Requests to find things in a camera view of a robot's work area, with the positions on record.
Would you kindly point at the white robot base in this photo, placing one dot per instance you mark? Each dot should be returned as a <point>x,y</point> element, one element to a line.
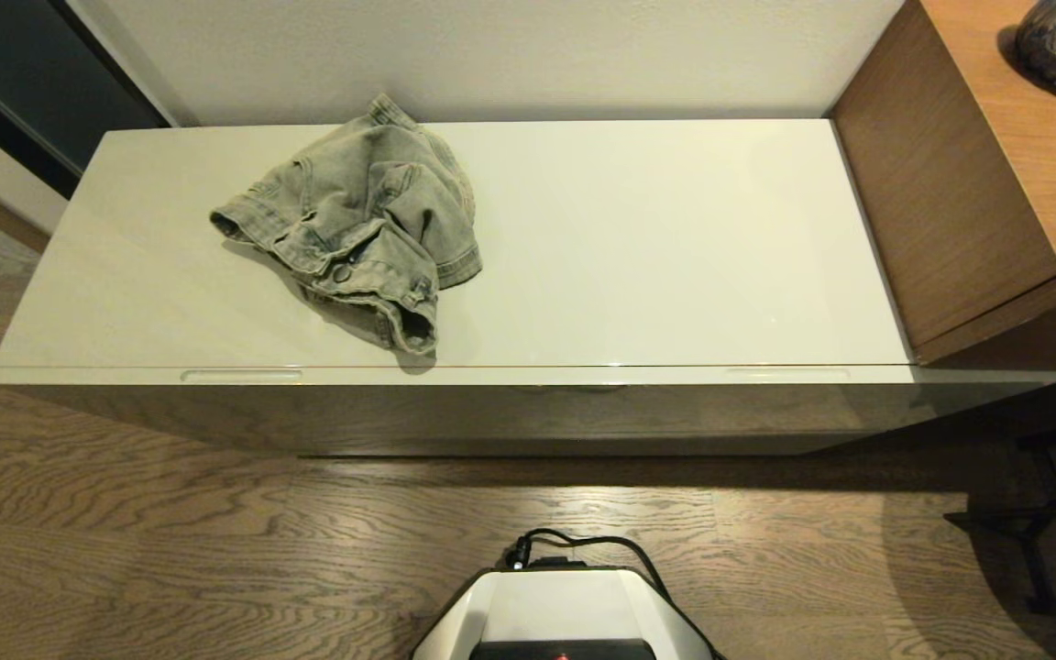
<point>565,614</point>

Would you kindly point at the dark glass door panel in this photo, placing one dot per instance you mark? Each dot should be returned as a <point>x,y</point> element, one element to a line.
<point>15,73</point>

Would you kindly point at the grey washed denim jeans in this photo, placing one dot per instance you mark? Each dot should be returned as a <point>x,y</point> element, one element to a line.
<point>372,220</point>

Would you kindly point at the brown wooden desk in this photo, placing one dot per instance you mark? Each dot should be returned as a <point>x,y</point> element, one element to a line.
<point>950,183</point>

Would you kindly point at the beige glossy low cabinet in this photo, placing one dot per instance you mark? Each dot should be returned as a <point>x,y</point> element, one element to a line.
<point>638,247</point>

